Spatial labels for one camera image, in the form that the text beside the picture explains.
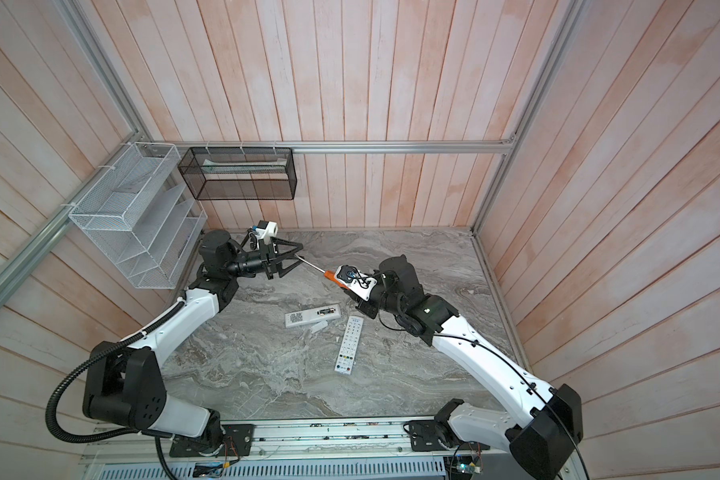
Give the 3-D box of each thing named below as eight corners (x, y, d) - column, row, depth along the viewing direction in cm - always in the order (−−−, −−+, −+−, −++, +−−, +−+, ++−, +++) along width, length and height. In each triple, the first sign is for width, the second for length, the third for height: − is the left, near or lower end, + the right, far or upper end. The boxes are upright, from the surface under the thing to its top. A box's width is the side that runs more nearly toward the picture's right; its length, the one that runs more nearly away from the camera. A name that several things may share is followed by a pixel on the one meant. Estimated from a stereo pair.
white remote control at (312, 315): (286, 327, 96) (284, 324, 94) (285, 317, 98) (284, 313, 96) (342, 317, 98) (341, 313, 96) (340, 307, 100) (339, 303, 98)
